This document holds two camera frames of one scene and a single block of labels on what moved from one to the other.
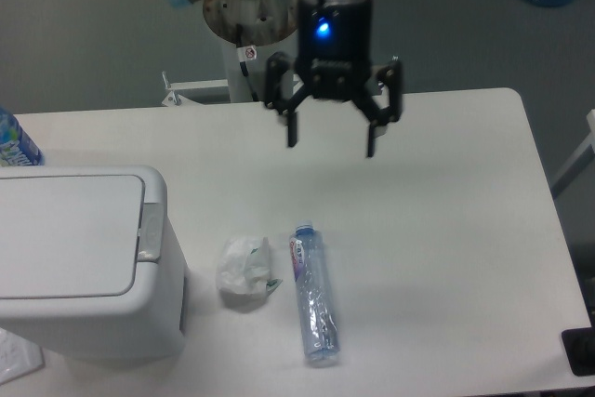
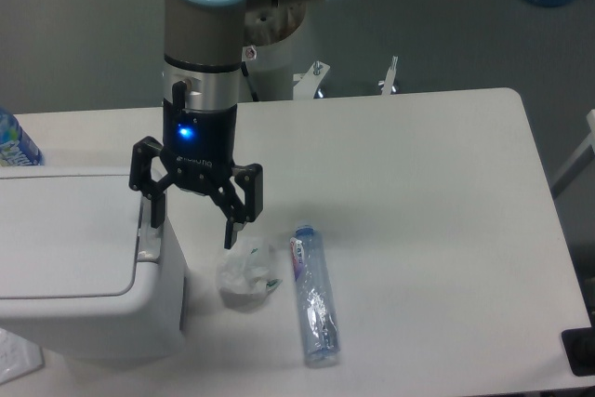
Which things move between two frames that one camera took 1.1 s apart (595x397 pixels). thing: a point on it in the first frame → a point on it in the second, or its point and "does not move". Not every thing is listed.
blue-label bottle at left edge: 16,150 does not move
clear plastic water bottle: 315,298 does not move
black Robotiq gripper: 334,44 → 199,149
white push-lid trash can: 90,268 does not move
